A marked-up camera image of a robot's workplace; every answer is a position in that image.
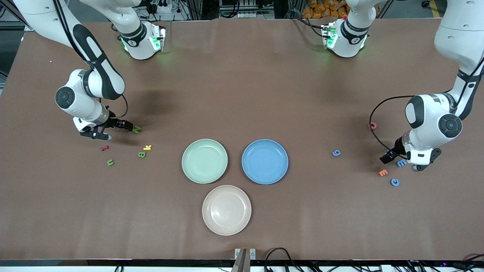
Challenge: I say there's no black looped cable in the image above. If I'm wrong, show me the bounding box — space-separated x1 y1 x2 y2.
264 247 293 272

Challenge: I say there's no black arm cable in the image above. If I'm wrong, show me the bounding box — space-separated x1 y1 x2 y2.
53 0 129 119
369 53 484 159

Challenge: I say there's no metal mounting bracket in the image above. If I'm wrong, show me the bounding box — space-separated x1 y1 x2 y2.
234 248 257 272

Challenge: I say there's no blue plate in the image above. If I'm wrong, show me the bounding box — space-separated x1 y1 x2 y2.
242 139 289 185

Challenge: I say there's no pale green plate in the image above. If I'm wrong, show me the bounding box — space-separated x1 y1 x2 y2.
181 139 228 184

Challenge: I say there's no pale pink plate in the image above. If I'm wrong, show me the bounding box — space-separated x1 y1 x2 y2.
202 185 252 236

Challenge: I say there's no aluminium frame bar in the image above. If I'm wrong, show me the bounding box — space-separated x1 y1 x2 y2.
0 0 36 31

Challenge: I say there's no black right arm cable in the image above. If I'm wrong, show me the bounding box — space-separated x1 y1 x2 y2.
53 0 129 119

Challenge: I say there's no power strip with plugs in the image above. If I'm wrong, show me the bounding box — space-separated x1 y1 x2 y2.
146 0 178 14

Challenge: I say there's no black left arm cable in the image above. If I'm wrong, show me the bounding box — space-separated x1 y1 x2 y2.
369 53 484 159

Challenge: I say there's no pile of orange objects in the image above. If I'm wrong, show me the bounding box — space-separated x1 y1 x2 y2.
302 0 350 19

